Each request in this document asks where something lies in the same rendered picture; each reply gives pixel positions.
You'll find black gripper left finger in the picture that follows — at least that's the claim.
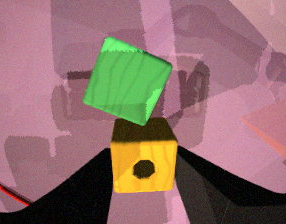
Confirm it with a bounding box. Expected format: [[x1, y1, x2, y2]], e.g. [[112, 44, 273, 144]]
[[0, 148, 114, 224]]

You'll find yellow wooden block with hole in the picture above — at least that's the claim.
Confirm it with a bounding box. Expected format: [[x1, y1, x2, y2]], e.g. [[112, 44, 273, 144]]
[[110, 117, 178, 193]]

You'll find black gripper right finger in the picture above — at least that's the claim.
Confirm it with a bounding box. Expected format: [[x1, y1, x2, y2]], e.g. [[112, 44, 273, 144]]
[[175, 145, 286, 224]]

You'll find green wooden block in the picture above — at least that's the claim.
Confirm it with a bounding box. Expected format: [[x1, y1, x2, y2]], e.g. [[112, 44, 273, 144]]
[[83, 36, 172, 125]]

